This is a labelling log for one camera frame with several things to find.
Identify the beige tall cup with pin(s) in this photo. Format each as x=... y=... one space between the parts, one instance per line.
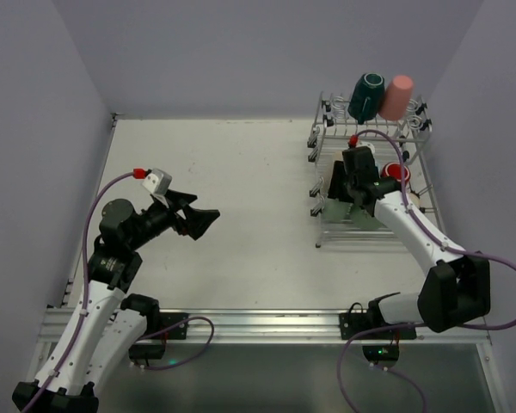
x=327 y=175

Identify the metal dish rack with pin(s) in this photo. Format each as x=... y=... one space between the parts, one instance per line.
x=330 y=132

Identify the cream small cup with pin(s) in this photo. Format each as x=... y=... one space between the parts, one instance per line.
x=415 y=199

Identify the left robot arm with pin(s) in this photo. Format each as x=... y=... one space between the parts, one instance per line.
x=108 y=319

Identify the dark green mug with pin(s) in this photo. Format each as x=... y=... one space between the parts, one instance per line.
x=367 y=97

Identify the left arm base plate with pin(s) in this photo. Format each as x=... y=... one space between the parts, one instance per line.
x=167 y=325

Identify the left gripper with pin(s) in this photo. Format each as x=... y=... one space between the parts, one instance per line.
x=180 y=213

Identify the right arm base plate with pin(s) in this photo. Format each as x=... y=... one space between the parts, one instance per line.
x=358 y=319

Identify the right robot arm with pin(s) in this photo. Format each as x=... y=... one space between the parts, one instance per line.
x=456 y=287

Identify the red mug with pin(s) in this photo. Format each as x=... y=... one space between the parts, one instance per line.
x=396 y=171

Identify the light green mug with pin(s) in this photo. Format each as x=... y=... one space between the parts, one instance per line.
x=338 y=211

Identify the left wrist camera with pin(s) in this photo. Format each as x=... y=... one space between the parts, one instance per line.
x=157 y=182

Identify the aluminium mounting rail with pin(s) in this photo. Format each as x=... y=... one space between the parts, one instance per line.
x=299 y=327

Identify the pink cup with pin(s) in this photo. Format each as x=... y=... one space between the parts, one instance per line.
x=396 y=98

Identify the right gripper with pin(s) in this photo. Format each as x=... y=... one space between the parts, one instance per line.
x=353 y=189

